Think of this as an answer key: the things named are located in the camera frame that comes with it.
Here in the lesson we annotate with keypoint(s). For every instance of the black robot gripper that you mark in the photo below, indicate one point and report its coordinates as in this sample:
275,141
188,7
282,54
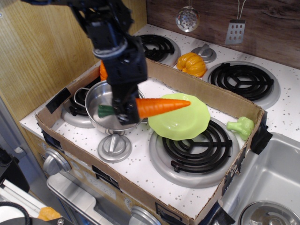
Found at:
125,71

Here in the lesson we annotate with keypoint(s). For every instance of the orange toy carrot green stem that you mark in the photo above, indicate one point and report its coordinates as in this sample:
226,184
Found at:
148,107

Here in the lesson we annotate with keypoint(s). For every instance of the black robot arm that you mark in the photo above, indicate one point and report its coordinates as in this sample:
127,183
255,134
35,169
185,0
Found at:
106,24

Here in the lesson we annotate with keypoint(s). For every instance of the upright orange toy carrot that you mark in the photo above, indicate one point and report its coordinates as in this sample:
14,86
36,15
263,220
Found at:
103,72

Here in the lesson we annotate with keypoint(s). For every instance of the light green plastic plate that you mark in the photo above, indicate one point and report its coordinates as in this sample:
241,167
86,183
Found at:
184,123

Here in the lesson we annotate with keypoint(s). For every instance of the stainless steel pot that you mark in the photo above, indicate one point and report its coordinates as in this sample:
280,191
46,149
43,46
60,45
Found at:
101,94

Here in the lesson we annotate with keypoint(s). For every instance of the silver stovetop knob front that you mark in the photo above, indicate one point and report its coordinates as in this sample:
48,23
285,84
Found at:
114,148

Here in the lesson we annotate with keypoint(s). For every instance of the silver stovetop knob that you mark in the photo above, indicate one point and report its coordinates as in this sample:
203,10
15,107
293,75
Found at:
114,148
206,53

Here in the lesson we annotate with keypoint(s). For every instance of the front left black burner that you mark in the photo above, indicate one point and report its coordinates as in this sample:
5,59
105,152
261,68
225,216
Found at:
74,112

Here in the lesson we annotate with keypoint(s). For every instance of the orange toy pumpkin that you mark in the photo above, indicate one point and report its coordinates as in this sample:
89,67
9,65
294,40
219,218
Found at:
192,64

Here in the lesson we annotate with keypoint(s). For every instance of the silver oven knob left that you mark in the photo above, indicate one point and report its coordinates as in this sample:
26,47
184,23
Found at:
55,163

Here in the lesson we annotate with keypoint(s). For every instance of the silver oven knob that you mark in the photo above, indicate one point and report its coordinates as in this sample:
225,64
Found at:
55,163
140,216

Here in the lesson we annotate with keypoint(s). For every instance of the front right black burner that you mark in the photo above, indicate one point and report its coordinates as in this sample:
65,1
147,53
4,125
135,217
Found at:
200,162

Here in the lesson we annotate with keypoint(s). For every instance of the silver stovetop knob back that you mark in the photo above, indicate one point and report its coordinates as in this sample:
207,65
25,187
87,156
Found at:
206,53

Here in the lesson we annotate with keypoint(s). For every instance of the hanging metal strainer ladle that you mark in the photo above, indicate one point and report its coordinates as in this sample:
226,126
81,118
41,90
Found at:
187,18

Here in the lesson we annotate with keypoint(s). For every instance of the silver oven knob right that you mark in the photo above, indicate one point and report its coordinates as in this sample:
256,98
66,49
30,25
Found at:
140,216

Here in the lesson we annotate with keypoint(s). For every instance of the green toy broccoli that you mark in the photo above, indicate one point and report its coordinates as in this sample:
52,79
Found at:
243,126

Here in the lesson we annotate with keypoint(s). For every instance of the black device left edge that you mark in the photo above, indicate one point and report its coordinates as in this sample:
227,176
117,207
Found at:
10,170

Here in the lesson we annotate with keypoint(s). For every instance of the back right black burner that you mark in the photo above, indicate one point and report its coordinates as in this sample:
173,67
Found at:
246,79

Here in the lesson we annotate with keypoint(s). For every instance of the orange object bottom left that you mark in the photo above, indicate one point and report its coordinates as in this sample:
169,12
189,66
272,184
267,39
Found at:
48,213

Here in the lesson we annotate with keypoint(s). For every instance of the hanging metal slotted spatula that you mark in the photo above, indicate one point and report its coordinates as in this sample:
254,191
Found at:
236,27

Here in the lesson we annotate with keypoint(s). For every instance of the cardboard fence with black tape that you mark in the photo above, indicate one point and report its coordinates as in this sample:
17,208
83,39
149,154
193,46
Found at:
135,177

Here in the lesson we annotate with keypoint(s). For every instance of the stainless steel sink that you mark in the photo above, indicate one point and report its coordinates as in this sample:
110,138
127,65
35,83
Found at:
273,175

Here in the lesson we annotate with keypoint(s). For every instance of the silver sink drain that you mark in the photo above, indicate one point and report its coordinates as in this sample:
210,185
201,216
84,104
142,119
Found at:
268,213

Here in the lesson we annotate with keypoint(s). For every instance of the silver oven door handle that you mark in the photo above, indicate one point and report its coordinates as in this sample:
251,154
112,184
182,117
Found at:
80,204

